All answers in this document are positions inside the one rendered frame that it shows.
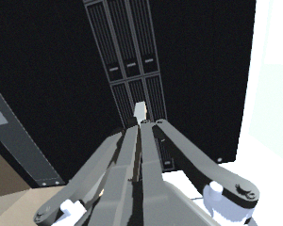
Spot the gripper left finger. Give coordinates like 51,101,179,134
33,102,142,226

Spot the black server rack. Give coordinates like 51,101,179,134
0,0,257,189

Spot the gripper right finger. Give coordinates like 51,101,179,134
139,102,260,226

